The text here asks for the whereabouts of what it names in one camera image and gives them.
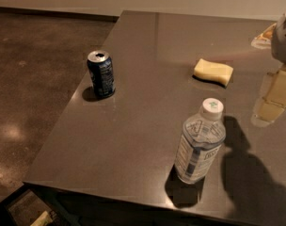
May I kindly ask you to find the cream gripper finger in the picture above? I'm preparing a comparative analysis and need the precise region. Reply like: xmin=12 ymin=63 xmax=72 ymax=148
xmin=251 ymin=64 xmax=286 ymax=127
xmin=251 ymin=24 xmax=277 ymax=49

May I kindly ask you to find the clear plastic water bottle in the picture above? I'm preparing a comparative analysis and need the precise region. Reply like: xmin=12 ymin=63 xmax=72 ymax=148
xmin=174 ymin=98 xmax=226 ymax=185

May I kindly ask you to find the yellow sponge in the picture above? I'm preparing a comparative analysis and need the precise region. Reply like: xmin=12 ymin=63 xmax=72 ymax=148
xmin=193 ymin=58 xmax=233 ymax=87

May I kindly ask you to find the blue soda can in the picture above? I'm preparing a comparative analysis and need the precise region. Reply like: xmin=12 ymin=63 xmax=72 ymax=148
xmin=87 ymin=50 xmax=116 ymax=98

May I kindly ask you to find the yellow object under table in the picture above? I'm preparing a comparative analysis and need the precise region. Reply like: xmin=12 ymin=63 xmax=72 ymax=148
xmin=30 ymin=211 xmax=53 ymax=226

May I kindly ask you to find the black table frame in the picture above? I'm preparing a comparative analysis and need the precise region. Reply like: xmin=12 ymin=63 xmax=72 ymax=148
xmin=0 ymin=184 xmax=81 ymax=226

